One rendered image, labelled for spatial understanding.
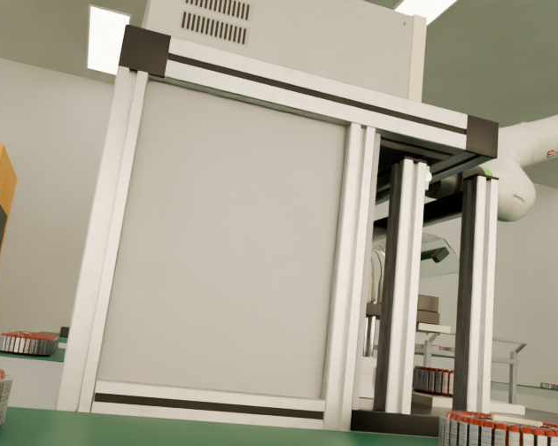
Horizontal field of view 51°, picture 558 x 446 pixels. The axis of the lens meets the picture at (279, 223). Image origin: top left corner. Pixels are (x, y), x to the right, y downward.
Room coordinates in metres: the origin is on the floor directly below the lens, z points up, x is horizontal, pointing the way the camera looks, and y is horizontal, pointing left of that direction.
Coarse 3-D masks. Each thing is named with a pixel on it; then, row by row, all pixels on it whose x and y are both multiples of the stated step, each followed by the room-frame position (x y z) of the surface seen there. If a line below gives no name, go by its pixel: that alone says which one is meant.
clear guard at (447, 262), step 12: (384, 240) 1.18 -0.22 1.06; (432, 240) 1.13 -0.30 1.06; (444, 240) 1.11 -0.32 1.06; (384, 252) 1.32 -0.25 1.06; (432, 252) 1.17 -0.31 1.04; (444, 252) 1.14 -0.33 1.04; (420, 264) 1.24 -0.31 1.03; (432, 264) 1.20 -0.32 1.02; (444, 264) 1.16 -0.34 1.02; (456, 264) 1.13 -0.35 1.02; (420, 276) 1.27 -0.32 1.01
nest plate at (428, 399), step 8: (416, 392) 0.89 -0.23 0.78; (416, 400) 0.84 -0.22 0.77; (424, 400) 0.83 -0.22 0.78; (432, 400) 0.81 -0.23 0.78; (440, 400) 0.81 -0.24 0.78; (448, 400) 0.81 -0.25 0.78; (496, 408) 0.84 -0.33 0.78; (504, 408) 0.84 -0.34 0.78; (512, 408) 0.85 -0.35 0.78; (520, 408) 0.85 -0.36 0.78
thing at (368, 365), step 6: (366, 360) 0.82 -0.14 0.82; (372, 360) 0.82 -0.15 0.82; (366, 366) 0.82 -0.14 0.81; (372, 366) 0.82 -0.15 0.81; (360, 372) 0.82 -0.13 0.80; (366, 372) 0.82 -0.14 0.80; (372, 372) 0.82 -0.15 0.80; (360, 378) 0.82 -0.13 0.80; (366, 378) 0.82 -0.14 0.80; (372, 378) 0.82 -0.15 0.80; (360, 384) 0.82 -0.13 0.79; (366, 384) 0.82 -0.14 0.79; (372, 384) 0.82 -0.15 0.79; (360, 390) 0.82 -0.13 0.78; (366, 390) 0.82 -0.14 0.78; (372, 390) 0.82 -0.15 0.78; (360, 396) 0.82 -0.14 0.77; (366, 396) 0.82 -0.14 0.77; (372, 396) 0.82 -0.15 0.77
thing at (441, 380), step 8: (416, 368) 0.90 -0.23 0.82; (424, 368) 0.88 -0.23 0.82; (432, 368) 0.87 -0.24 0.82; (416, 376) 0.88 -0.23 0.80; (424, 376) 0.87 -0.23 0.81; (432, 376) 0.86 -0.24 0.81; (440, 376) 0.85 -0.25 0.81; (448, 376) 0.86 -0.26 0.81; (416, 384) 0.88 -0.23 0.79; (424, 384) 0.87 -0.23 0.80; (432, 384) 0.86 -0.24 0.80; (440, 384) 0.85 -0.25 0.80; (448, 384) 0.86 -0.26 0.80; (424, 392) 0.88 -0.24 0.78; (432, 392) 0.86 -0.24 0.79; (440, 392) 0.86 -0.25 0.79; (448, 392) 0.86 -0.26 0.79
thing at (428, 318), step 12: (420, 300) 0.85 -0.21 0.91; (432, 300) 0.85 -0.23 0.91; (372, 312) 0.82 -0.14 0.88; (420, 312) 0.84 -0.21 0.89; (432, 312) 0.85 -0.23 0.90; (372, 324) 0.83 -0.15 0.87; (420, 324) 0.85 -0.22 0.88; (432, 324) 0.86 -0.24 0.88; (372, 336) 0.83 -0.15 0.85; (372, 348) 0.83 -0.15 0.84
